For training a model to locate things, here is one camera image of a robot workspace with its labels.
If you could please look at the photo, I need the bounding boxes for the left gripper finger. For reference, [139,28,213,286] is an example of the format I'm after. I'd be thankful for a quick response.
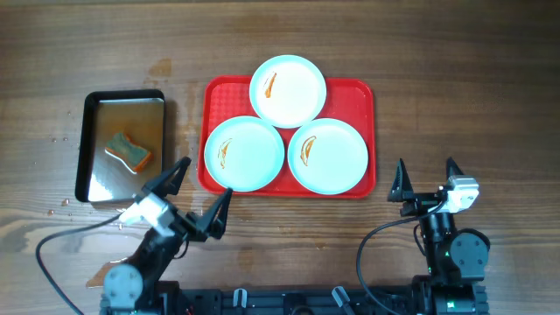
[195,188,233,240]
[142,157,192,196]

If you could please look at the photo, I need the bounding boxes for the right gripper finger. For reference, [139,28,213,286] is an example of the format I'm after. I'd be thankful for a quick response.
[388,158,414,202]
[445,157,464,180]

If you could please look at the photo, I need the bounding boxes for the green orange sponge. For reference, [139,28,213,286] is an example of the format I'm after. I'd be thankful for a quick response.
[105,132,153,174]

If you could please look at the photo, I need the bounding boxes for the white plate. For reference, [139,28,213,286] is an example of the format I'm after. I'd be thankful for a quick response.
[203,115,284,193]
[287,118,369,195]
[248,54,327,129]

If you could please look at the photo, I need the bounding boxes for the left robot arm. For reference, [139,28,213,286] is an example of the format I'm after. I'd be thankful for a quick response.
[100,157,233,314]

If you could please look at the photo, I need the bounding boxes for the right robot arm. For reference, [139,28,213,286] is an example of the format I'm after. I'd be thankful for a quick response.
[388,158,491,314]

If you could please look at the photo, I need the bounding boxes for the red plastic tray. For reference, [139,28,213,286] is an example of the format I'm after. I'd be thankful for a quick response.
[196,75,376,200]

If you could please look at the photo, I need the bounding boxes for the black water basin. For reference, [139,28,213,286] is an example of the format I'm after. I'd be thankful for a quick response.
[74,89,166,203]

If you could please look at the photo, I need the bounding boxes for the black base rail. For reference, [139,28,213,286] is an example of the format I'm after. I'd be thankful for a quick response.
[99,286,487,315]

